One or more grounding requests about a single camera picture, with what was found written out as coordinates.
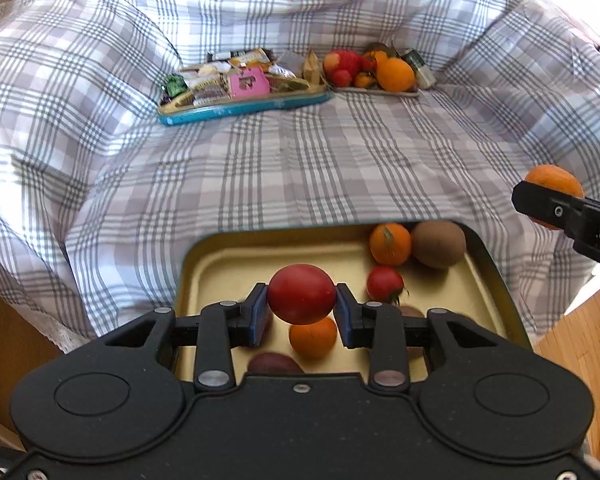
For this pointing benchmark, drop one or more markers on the green drink can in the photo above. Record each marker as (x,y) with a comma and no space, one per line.
(421,67)

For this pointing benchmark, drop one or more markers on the blue snack tin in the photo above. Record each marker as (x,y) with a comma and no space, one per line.
(220,112)

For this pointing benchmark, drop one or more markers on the tangerine with leaf stem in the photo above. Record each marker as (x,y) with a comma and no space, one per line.
(390,244)

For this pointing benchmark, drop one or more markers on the white plate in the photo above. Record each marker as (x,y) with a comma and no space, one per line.
(405,93)

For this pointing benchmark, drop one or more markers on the large orange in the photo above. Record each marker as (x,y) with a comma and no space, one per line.
(395,74)

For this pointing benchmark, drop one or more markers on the small red tomato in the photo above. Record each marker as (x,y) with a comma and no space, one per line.
(384,284)
(341,78)
(301,294)
(369,62)

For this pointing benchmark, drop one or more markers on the pink snack packet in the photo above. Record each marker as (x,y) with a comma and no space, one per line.
(247,84)

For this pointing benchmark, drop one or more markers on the gold tin tray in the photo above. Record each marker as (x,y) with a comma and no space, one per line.
(230,270)

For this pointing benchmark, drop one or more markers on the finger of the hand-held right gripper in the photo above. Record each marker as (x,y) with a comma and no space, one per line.
(545,205)

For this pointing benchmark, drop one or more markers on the tan paper pouch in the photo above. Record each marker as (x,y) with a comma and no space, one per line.
(311,67)

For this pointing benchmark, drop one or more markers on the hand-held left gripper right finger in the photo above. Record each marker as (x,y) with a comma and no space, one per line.
(344,317)

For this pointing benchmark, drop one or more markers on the dark purple passion fruit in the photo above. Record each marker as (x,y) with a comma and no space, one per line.
(272,364)

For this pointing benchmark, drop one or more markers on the red apple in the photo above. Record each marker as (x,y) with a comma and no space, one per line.
(342,60)

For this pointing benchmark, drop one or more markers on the dark green leaves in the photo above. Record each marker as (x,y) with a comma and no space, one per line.
(380,47)

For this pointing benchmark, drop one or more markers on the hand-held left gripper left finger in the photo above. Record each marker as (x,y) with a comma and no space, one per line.
(257,317)

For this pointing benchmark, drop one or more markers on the brown kiwi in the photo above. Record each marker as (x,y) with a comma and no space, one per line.
(437,244)

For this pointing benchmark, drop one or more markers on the pile of assorted snack packets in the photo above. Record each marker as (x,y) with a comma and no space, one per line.
(205,82)

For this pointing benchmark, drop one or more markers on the small tangerine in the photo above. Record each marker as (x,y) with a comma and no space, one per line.
(312,337)
(380,58)
(364,80)
(555,180)

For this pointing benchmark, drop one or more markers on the white lace cloth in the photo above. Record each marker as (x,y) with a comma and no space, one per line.
(55,332)

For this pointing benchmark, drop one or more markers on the grey plaid blanket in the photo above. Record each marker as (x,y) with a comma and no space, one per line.
(280,170)

